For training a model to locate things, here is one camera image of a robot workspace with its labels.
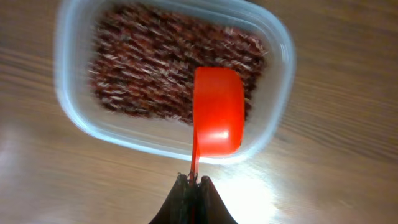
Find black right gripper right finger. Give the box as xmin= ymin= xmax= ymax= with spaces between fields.
xmin=195 ymin=176 xmax=237 ymax=224

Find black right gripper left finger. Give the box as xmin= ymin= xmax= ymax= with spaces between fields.
xmin=149 ymin=174 xmax=190 ymax=224

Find orange measuring scoop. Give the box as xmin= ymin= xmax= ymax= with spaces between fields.
xmin=188 ymin=66 xmax=246 ymax=224

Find clear plastic bean container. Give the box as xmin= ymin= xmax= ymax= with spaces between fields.
xmin=54 ymin=0 xmax=297 ymax=165

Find red beans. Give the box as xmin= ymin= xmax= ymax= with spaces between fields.
xmin=88 ymin=3 xmax=268 ymax=124

